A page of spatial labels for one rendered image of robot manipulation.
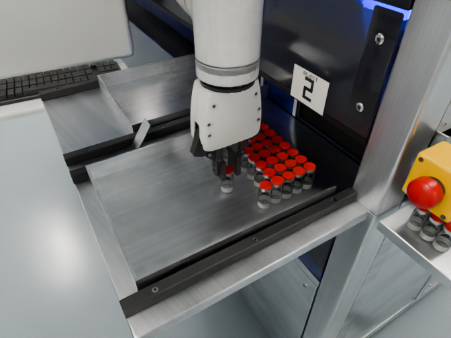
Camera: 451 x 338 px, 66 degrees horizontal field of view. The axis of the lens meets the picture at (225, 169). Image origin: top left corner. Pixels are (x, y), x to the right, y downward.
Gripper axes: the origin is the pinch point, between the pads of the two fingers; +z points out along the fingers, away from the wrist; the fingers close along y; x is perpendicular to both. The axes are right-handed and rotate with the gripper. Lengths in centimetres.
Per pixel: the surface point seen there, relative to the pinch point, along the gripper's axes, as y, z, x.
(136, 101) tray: 3.2, 5.6, -37.0
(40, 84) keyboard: 22, 11, -70
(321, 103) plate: -17.1, -7.2, 1.8
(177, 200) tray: 8.6, 5.6, -1.9
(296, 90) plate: -17.1, -6.7, -4.3
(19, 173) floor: 48, 94, -149
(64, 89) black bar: 17, 4, -49
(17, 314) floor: 59, 94, -60
